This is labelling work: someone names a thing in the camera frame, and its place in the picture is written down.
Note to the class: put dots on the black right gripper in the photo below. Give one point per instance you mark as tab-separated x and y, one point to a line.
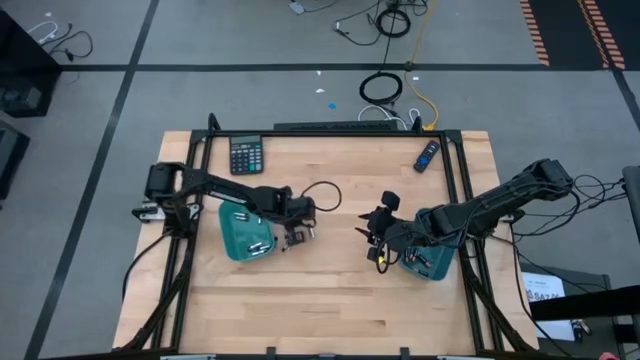
392	232

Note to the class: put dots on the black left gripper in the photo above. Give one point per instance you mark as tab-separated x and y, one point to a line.
282	210

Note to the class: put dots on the teal plastic tray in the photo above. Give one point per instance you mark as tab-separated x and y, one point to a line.
440	265
240	235

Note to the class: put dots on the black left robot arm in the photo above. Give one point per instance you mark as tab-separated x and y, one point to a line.
225	187

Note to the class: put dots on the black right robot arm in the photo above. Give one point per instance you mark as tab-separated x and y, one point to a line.
480	210

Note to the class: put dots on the black remote control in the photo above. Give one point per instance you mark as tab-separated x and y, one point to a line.
426	156

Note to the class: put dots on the black desk calculator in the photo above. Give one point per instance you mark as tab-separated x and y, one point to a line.
246	160

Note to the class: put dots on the long black bar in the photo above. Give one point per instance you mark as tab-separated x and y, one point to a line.
335	126

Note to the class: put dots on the white printed paper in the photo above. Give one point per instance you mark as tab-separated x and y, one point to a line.
542	287

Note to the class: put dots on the grey power adapter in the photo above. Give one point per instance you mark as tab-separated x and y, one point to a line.
297	7

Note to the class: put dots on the dark cart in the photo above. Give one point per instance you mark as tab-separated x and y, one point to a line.
590	302

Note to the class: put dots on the black mat with orange stripes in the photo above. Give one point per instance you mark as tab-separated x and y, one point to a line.
565	30

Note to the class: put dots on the black box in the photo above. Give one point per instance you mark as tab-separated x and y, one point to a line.
10	155

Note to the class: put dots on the black cabinet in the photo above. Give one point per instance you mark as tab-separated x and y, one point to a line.
20	75

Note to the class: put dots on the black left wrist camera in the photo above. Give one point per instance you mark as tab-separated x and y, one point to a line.
305	210

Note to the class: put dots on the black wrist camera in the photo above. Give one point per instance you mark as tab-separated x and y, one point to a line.
305	210
390	200

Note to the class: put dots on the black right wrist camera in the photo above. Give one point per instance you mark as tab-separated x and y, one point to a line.
390	200

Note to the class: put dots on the black metal table frame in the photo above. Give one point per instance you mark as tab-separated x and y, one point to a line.
325	133

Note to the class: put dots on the grey post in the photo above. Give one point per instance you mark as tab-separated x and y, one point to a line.
632	200

